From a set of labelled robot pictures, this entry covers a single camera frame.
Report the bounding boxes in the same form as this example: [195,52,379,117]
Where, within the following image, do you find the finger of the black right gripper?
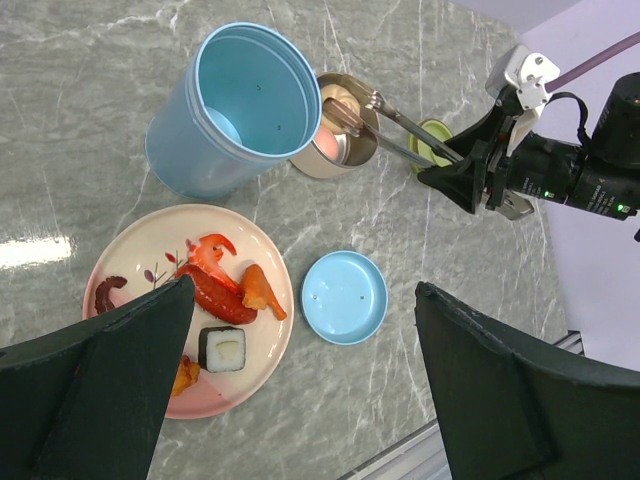
[445,107,505,160]
[417,161,487,214]

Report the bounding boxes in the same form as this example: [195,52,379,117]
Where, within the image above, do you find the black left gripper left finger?
[1,278,195,479]

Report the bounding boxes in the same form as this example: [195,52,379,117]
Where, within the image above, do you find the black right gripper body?
[479,86,555,220]

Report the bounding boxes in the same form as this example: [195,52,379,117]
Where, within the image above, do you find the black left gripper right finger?
[415,282,639,479]

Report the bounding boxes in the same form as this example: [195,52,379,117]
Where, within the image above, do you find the orange toy chicken wing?
[171,355,201,397]

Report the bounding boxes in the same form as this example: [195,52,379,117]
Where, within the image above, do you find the pink toy egg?
[313,126,348,164]

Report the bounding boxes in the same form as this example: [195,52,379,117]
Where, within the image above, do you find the toy sushi roll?
[198,327,246,373]

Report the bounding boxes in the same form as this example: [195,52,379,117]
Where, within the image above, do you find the steel food tongs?
[323,84,463,169]

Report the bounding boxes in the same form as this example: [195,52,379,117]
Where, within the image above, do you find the cream toy steamed bun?
[321,84,361,115]

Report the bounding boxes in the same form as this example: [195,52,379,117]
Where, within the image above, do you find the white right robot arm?
[417,73,639,221]

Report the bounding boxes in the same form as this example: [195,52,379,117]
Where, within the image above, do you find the tall blue lunch container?
[144,22,322,200]

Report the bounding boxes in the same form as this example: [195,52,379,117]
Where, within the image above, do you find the green round lid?
[408,119,453,167]

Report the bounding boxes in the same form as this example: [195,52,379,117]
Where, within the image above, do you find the purple toy octopus tentacle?
[94,276,128,314]

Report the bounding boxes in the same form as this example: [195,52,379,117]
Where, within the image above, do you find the beige steel inner bowl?
[290,72,379,179]

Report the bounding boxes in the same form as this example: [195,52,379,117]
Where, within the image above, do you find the pink and cream plate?
[83,204,295,420]

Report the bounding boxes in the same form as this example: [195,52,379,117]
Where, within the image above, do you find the red toy sausage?
[176,264,257,325]

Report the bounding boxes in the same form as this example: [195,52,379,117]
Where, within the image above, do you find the red toy shrimp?
[187,233,242,295]

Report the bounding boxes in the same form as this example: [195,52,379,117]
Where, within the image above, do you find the orange toy drumstick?
[241,264,287,321]

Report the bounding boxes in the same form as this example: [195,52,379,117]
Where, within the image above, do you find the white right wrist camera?
[485,44,560,111]

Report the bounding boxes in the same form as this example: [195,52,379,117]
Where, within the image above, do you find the aluminium mounting rail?
[339,329,584,480]

